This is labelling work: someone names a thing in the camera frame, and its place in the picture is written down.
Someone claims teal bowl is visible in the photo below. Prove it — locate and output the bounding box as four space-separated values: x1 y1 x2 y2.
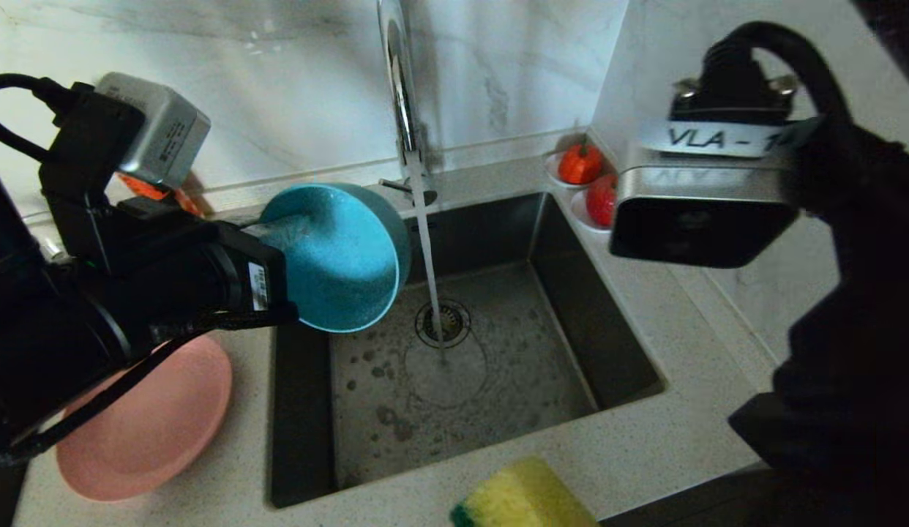
258 183 412 334

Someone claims orange detergent bottle yellow cap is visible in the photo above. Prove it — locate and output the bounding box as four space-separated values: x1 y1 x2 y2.
116 172 205 218

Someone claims yellow and green sponge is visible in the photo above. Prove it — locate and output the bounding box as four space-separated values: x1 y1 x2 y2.
451 457 599 527

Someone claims stainless steel sink basin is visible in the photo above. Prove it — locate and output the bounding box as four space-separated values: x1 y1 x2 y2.
268 192 664 509

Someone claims running tap water stream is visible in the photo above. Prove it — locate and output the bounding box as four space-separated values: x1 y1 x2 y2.
407 150 449 367

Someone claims pink round plate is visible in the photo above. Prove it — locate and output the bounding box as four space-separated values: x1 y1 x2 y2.
57 335 233 503

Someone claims round metal drain strainer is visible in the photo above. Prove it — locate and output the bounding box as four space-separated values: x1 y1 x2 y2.
414 299 471 350

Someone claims chrome kitchen faucet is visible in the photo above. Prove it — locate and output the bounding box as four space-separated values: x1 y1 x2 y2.
376 0 437 209

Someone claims small white dish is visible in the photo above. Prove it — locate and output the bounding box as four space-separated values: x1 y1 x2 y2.
569 189 616 235
545 150 605 191

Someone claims red tomato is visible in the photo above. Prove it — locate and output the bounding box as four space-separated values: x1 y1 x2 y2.
558 143 604 185

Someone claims red apple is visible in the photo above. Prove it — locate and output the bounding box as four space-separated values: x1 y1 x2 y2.
586 174 619 228

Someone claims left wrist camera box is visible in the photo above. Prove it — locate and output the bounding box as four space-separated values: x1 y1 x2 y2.
41 72 212 195

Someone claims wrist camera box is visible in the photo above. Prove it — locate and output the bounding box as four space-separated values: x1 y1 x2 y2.
41 72 212 195
610 117 823 269

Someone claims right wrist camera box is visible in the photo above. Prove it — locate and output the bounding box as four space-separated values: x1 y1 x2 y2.
610 117 823 269

